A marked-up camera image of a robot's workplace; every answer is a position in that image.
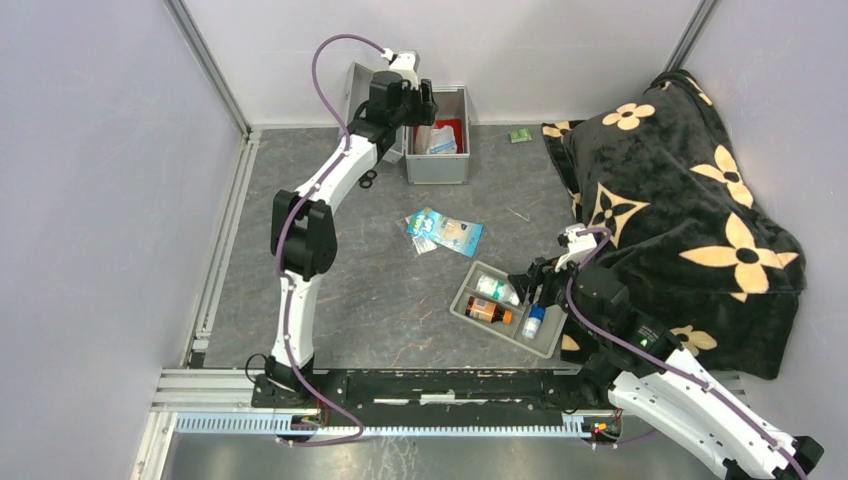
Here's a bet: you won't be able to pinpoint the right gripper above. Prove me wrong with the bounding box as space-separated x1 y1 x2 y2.
505 248 603 338

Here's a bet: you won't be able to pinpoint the blue white small box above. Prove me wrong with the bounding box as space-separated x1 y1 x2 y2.
521 305 546 340

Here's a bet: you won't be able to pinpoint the white gauze packet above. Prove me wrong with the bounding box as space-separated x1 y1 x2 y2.
426 125 459 155

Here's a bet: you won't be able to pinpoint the red first aid pouch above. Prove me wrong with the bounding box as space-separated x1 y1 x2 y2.
412 119 462 155

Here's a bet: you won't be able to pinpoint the white green-label bottle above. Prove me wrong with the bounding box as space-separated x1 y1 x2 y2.
475 274 522 306

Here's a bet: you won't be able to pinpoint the grey metal case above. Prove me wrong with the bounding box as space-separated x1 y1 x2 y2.
327 85 471 188

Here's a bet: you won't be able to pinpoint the brown glass bottle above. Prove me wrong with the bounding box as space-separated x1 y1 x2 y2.
465 296 513 325

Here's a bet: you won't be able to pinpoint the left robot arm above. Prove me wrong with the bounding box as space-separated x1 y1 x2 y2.
253 70 438 408

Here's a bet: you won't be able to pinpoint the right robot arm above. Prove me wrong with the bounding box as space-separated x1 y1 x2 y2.
508 258 825 479

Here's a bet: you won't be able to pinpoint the grey divider tray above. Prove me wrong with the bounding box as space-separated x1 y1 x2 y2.
449 261 566 358

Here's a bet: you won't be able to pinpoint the blue cotton ball bag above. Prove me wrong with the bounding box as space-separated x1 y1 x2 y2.
407 208 484 258

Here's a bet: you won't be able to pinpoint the small green packet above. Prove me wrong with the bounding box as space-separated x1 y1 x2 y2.
508 128 532 144

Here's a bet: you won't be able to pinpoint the black floral blanket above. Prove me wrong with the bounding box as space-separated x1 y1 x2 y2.
541 69 806 380

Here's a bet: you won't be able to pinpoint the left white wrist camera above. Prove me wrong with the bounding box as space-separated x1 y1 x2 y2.
381 48 420 90

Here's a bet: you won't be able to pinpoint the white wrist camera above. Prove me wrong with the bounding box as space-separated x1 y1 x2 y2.
381 48 420 90
554 223 597 272

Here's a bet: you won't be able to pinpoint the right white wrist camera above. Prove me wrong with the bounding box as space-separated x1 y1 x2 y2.
554 223 597 272

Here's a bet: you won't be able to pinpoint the black handled scissors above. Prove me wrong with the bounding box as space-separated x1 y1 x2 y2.
358 169 378 189

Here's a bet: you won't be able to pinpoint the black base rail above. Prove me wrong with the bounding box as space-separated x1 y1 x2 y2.
251 369 612 428

